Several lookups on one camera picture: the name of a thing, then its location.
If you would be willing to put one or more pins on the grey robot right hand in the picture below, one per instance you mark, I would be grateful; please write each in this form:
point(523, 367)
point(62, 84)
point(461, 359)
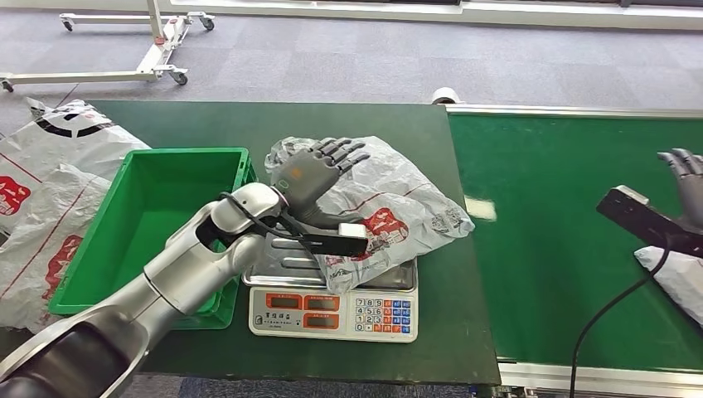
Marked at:
point(692, 187)

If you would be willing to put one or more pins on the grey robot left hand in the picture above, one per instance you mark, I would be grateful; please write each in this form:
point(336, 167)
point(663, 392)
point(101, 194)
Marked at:
point(305, 176)

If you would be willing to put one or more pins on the grey poly mailer package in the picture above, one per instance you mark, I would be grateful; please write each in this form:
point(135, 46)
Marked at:
point(406, 209)

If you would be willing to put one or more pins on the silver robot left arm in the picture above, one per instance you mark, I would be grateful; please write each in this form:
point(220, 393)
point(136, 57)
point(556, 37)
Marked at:
point(181, 274)

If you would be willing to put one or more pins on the white poly mailer package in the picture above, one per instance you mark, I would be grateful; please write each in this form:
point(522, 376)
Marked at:
point(678, 280)

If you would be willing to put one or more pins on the green conveyor belt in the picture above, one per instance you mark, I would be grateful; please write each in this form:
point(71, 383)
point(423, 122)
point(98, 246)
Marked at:
point(549, 219)

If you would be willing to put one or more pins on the white electronic weighing scale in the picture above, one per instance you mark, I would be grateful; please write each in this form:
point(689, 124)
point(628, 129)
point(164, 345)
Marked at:
point(329, 316)

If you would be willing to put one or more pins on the green plastic crate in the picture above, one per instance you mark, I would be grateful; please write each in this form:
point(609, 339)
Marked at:
point(148, 219)

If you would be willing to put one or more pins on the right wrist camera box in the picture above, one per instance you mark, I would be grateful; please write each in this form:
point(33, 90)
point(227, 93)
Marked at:
point(637, 217)

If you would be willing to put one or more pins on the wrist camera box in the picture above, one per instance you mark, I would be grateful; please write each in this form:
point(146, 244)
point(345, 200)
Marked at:
point(637, 217)
point(340, 241)

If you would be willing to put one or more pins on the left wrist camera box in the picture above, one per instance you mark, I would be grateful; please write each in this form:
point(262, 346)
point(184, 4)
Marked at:
point(340, 241)

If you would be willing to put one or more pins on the white wheeled stand frame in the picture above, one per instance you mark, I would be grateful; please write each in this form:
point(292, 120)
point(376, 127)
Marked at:
point(156, 55)

